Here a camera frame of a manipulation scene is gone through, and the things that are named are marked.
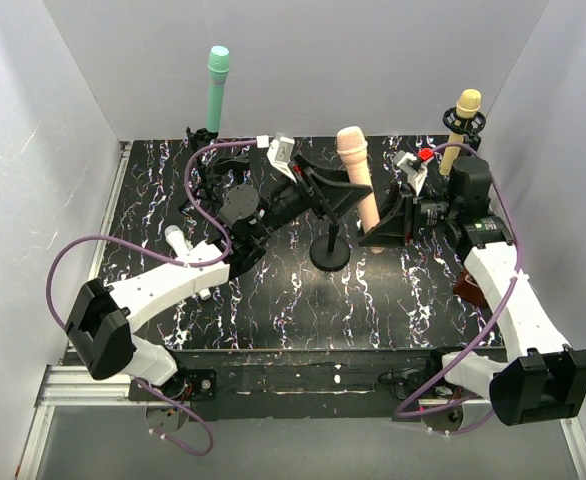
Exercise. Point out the small black tripod stand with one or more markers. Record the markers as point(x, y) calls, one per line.
point(201, 184)

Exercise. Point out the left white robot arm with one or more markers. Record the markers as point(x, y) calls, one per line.
point(105, 318)

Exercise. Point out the black round-base mic stand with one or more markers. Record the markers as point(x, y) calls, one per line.
point(330, 252)

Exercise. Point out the black tripod shock-mount stand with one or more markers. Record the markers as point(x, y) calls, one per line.
point(464, 128)

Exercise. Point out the yellow microphone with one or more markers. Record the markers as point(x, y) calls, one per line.
point(469, 100)

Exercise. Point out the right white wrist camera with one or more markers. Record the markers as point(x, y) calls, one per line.
point(416, 170)

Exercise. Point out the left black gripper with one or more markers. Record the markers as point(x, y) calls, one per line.
point(308, 185)

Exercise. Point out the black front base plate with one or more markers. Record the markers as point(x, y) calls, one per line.
point(294, 384)

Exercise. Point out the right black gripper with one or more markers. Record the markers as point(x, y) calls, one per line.
point(406, 212)

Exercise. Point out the white microphone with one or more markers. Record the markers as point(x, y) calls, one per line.
point(176, 239)

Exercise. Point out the green microphone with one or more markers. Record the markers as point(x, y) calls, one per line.
point(218, 66)

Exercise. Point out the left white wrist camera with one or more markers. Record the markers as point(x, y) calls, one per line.
point(279, 155)

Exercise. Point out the pink microphone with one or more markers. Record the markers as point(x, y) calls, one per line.
point(352, 148)

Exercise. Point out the black rear mic stand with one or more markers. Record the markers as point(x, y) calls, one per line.
point(218, 169)

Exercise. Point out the brown box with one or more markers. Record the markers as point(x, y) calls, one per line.
point(468, 290)

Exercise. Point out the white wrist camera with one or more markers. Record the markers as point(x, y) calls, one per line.
point(416, 170)
point(279, 155)

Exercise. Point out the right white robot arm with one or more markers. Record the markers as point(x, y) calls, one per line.
point(543, 377)

